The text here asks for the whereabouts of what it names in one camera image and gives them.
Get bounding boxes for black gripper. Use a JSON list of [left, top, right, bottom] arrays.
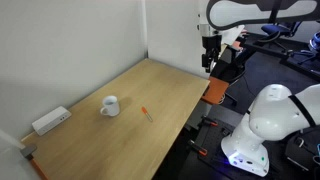
[[201, 34, 223, 74]]

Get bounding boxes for orange and grey pen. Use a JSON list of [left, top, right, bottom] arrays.
[[141, 106, 154, 123]]

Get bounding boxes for white ceramic mug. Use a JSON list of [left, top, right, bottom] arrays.
[[99, 95, 121, 118]]

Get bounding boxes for orange seat stool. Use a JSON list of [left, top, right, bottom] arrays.
[[201, 76, 231, 106]]

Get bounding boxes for black orange bar clamp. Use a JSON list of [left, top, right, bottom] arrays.
[[186, 139, 209, 157], [199, 114, 220, 128]]

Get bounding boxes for blue office chair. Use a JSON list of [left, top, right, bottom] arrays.
[[259, 21, 303, 52]]

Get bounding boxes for blue round object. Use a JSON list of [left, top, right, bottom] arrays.
[[309, 31, 320, 52]]

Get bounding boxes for black bag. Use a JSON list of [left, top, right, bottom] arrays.
[[284, 132, 320, 172]]

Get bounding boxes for white rectangular power box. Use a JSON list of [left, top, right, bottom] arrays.
[[31, 105, 73, 137]]

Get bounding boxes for grey table clamp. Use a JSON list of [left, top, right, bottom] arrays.
[[19, 143, 38, 161]]

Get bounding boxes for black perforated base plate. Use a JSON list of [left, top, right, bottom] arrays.
[[178, 113, 281, 180]]

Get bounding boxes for black strap on arm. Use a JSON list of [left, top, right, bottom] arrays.
[[288, 94, 317, 128]]

